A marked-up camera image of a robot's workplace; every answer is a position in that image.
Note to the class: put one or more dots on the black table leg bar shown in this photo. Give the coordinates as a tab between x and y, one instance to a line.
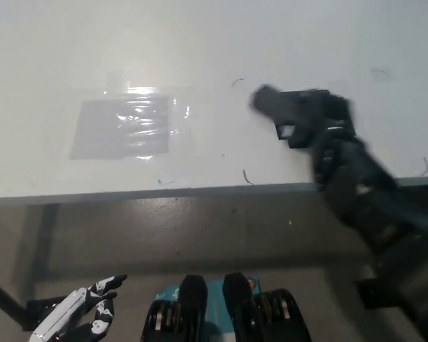
3	297

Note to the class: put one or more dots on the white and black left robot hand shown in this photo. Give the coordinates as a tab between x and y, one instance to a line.
71	313

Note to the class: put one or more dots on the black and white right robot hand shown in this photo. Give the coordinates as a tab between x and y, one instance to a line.
317	114

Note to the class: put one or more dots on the clear plastic bag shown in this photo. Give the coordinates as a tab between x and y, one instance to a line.
100	133

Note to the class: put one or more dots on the dark grey whiteboard eraser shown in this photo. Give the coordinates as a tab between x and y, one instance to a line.
265	101

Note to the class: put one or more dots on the clear plastic film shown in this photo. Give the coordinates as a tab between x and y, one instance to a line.
182	132

